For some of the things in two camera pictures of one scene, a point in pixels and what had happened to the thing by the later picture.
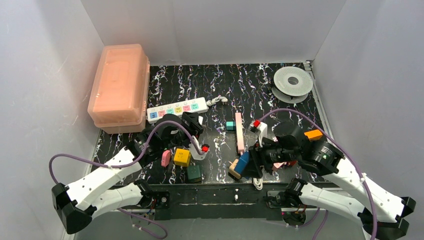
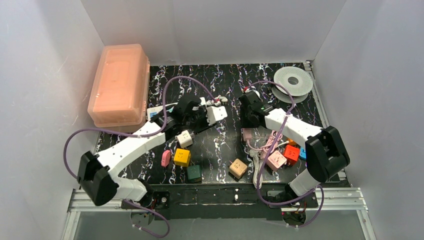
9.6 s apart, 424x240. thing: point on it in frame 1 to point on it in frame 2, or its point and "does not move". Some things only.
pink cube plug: [165, 158] does not move
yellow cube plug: [182, 157] does not move
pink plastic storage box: [120, 90] does not move
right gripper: [255, 162] to [246, 106]
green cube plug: [194, 174] does not move
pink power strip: [239, 131] to [247, 133]
